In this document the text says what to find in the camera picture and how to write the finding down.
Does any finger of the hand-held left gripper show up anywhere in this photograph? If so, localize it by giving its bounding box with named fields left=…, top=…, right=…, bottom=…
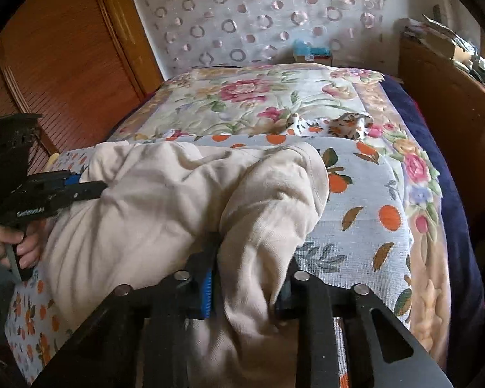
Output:
left=50, top=181, right=108, bottom=211
left=48, top=171, right=83, bottom=190

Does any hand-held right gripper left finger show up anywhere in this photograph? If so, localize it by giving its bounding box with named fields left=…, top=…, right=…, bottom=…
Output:
left=30, top=232, right=223, bottom=388

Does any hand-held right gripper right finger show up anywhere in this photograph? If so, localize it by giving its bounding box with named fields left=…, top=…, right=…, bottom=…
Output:
left=273, top=256, right=455, bottom=388

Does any beige printed t-shirt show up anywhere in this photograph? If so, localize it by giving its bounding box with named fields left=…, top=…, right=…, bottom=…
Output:
left=38, top=141, right=330, bottom=388

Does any person's left hand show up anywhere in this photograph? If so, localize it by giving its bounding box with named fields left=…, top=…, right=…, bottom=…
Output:
left=0, top=222, right=42, bottom=271

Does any orange fruit print blanket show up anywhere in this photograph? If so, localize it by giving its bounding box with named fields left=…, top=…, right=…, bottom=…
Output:
left=4, top=112, right=413, bottom=388

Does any wooden wardrobe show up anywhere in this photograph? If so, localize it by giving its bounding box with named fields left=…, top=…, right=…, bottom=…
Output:
left=0, top=0, right=164, bottom=178

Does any floral quilt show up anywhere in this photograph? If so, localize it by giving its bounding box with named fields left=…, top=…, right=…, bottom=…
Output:
left=107, top=64, right=453, bottom=368

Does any circle patterned curtain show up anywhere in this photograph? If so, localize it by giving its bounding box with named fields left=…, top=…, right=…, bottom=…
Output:
left=125, top=0, right=389, bottom=77

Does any wooden cabinet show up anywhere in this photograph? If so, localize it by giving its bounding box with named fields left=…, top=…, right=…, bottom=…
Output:
left=398, top=34, right=485, bottom=227

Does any box with blue cloth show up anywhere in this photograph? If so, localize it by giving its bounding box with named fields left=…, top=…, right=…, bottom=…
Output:
left=292, top=39, right=333, bottom=65

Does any small cardboard box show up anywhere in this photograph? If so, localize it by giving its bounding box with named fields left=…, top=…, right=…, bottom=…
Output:
left=450, top=41, right=477, bottom=63

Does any stack of papers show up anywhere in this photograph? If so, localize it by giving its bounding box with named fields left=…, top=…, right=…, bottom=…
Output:
left=404, top=14, right=475, bottom=49

